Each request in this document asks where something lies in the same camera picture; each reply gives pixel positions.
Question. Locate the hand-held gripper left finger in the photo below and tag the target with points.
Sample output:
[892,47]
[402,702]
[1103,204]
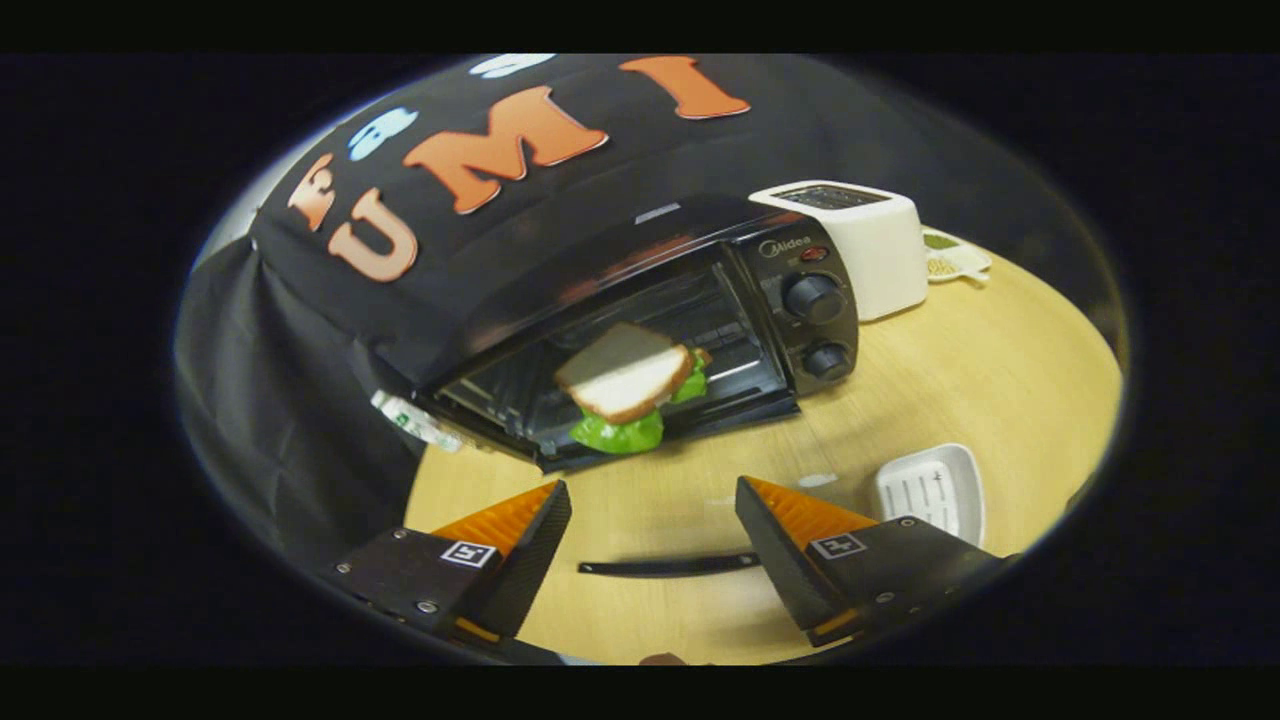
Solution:
[525,565]

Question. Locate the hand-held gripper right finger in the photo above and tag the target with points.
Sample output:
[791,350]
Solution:
[785,570]

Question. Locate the sandwich with lettuce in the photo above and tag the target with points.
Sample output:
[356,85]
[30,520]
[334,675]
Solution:
[625,375]

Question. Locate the black toaster oven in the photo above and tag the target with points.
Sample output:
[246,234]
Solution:
[790,330]

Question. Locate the white pop-up toaster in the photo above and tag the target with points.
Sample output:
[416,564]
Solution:
[885,260]

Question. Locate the small white rectangular tray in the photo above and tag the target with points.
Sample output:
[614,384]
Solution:
[930,490]

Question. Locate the white bottle with green label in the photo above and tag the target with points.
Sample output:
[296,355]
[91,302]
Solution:
[415,422]

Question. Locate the white divided dish of beans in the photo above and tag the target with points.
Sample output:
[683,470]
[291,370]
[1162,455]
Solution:
[955,262]

